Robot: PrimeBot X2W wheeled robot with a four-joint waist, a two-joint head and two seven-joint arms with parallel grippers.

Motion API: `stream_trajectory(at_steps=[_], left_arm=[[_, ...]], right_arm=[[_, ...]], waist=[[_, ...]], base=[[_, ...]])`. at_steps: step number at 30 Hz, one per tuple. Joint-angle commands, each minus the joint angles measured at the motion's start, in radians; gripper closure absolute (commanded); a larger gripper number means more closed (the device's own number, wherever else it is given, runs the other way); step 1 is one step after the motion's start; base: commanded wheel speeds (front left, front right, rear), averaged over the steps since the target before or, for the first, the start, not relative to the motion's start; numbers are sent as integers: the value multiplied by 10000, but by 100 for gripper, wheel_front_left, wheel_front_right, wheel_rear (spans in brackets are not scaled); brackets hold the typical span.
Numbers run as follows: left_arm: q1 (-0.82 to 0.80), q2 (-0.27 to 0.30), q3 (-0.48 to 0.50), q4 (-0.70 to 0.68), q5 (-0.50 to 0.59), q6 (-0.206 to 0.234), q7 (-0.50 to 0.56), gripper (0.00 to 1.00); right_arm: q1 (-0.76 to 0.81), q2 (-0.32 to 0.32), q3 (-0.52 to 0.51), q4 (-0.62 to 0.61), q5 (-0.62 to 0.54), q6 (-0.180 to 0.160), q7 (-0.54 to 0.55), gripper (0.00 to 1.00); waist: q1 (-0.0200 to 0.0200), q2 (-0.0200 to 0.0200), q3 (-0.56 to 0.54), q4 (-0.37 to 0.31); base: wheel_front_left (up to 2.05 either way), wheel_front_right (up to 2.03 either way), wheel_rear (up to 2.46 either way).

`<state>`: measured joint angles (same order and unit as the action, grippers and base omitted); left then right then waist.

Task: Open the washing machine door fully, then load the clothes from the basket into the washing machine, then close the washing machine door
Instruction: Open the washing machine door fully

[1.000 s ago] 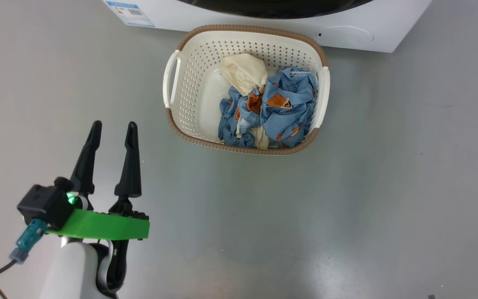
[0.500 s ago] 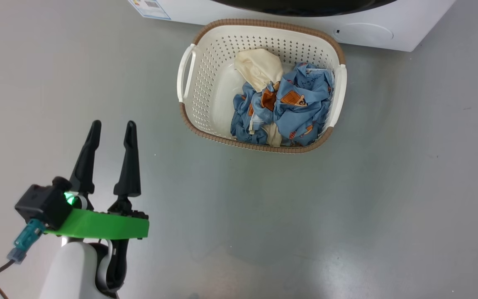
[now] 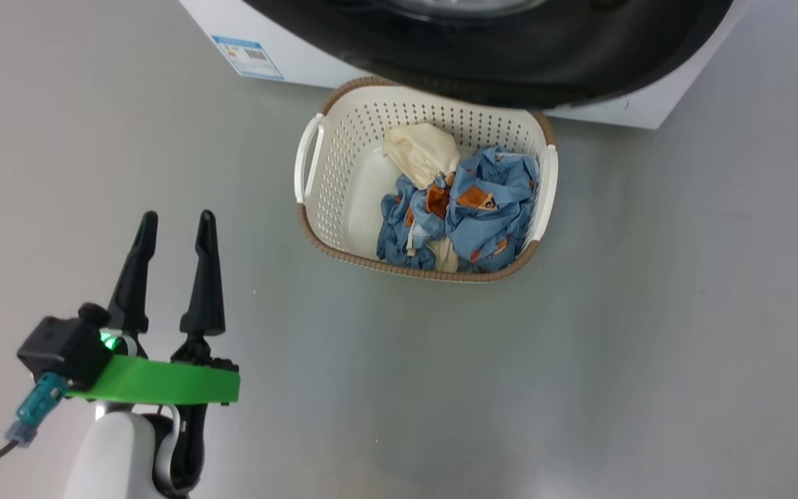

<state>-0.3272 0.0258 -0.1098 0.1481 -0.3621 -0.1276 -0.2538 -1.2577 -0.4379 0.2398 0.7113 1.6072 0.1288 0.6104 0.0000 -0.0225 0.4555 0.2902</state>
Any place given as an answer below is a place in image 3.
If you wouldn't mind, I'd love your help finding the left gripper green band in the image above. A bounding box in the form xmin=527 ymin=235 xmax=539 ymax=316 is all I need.
xmin=66 ymin=210 xmax=240 ymax=406

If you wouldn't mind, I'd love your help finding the dark round washing machine door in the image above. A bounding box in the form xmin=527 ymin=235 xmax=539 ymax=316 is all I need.
xmin=243 ymin=0 xmax=736 ymax=110

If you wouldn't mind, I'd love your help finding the cream garment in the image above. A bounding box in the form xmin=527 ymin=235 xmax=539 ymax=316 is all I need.
xmin=382 ymin=123 xmax=461 ymax=191

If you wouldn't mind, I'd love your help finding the blue orange patterned garment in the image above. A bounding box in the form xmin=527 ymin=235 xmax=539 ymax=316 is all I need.
xmin=376 ymin=146 xmax=540 ymax=273

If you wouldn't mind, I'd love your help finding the cream perforated laundry basket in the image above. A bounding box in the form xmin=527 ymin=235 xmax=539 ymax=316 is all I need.
xmin=294 ymin=76 xmax=559 ymax=283

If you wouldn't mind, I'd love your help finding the white washing machine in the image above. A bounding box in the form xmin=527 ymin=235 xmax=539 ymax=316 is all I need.
xmin=179 ymin=0 xmax=753 ymax=130

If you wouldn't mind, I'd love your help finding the blue white energy label sticker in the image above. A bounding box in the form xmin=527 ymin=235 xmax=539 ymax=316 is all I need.
xmin=212 ymin=35 xmax=285 ymax=80

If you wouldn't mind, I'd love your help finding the teal left camera connector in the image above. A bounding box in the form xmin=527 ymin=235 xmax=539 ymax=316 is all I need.
xmin=4 ymin=372 xmax=67 ymax=448

